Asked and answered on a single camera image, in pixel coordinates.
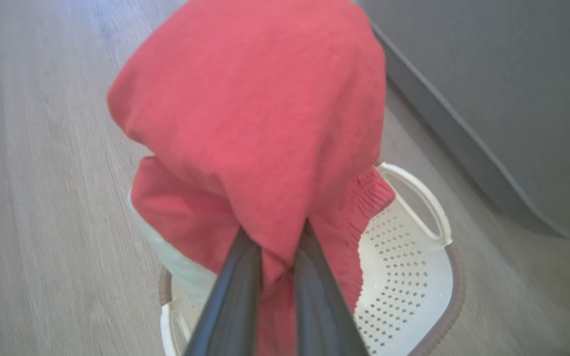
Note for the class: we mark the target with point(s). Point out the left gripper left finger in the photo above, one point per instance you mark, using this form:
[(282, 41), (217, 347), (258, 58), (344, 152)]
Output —
[(233, 301)]

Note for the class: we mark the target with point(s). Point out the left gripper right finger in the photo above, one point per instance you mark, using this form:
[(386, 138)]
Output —
[(317, 306)]

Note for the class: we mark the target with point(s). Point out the red shorts white trim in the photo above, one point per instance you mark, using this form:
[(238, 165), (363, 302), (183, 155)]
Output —
[(255, 123)]

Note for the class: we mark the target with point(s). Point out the beige perforated laundry basket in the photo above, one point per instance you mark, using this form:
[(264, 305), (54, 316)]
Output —
[(403, 267)]

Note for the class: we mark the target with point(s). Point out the grey fabric sofa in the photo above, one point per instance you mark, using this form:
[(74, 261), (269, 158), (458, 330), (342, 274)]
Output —
[(512, 99)]

